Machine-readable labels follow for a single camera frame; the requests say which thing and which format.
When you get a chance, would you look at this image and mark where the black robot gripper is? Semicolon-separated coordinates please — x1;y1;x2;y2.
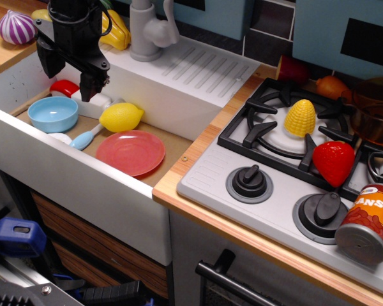
34;1;110;102

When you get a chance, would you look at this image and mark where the yellow toy corn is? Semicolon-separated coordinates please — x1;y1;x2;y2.
284;99;316;138

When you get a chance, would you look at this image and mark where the pink plastic plate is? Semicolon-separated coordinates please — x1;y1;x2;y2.
95;130;165;177

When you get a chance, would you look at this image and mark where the red and white toy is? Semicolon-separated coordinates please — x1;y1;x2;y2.
49;80;79;98

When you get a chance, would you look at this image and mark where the white toy block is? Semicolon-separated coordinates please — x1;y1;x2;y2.
71;91;112;119

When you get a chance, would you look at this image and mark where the light blue plastic bowl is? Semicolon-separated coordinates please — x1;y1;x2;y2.
27;96;79;133

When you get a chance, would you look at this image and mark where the yellow toy bell pepper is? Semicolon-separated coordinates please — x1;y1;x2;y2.
100;10;131;51

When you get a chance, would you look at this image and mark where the yellow toy lemon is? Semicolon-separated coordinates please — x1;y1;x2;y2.
99;103;144;133

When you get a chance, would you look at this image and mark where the yellow toy potato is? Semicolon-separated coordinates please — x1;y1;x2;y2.
31;9;52;22

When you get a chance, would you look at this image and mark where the white round toy lid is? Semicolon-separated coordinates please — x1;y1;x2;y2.
48;133;72;145

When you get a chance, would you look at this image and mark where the light blue toy spoon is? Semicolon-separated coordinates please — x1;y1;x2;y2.
69;124;103;150

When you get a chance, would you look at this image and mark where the purple striped toy onion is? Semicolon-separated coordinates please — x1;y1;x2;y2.
0;10;36;45

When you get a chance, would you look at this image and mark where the grey toy faucet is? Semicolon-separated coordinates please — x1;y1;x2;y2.
130;1;180;62

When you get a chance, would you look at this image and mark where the white toy sink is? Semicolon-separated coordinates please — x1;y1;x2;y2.
0;38;259;266

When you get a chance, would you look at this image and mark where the blue clamp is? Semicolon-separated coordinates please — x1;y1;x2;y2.
0;217;47;258

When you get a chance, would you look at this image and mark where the wooden drawer front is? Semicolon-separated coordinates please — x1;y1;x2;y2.
31;191;169;305

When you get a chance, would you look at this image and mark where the left black stove knob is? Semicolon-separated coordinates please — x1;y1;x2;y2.
225;164;273;205

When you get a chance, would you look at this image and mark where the black stove knob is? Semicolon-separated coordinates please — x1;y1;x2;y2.
292;192;349;245
225;164;273;205

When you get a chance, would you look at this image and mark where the dark red toy apple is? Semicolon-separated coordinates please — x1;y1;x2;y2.
276;55;310;85

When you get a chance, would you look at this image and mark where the black stove grate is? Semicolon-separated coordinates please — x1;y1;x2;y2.
217;78;383;200

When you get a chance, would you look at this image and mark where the grey toy stove top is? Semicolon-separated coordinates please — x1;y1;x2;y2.
176;77;383;300

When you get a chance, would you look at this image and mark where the orange toy fruit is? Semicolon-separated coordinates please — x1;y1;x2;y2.
316;76;349;100

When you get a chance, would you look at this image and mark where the red toy strawberry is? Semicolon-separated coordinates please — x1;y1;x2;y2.
312;141;355;187

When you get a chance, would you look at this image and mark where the right black stove knob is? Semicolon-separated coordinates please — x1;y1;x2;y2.
292;192;349;245

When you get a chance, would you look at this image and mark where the orange transparent toy pot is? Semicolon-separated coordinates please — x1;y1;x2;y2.
341;77;383;146

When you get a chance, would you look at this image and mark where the orange toy beans can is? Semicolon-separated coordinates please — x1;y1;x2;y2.
334;184;383;265

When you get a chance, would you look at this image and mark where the black ridged tool handle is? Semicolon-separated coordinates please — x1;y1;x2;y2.
81;281;147;306

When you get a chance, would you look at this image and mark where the black oven door handle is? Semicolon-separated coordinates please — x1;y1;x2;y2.
195;249;279;305

